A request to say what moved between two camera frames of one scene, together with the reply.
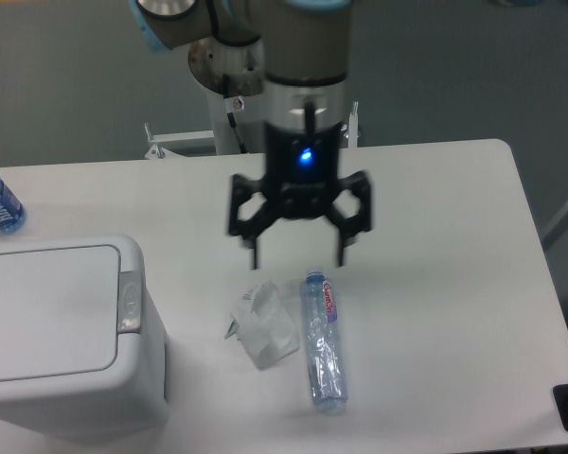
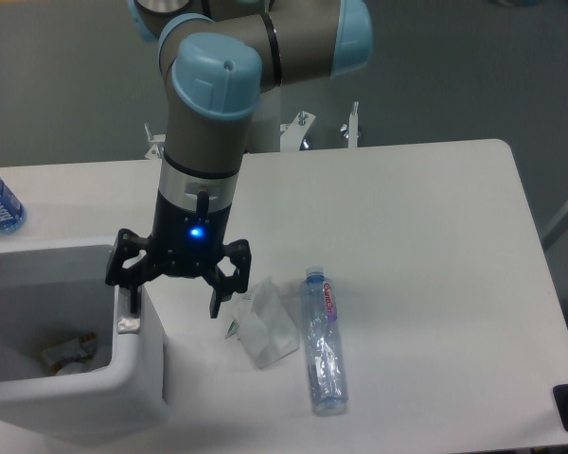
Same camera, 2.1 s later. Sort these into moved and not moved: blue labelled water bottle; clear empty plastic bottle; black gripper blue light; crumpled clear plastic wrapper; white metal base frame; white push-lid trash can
Moved: black gripper blue light; white push-lid trash can
Not moved: crumpled clear plastic wrapper; blue labelled water bottle; white metal base frame; clear empty plastic bottle
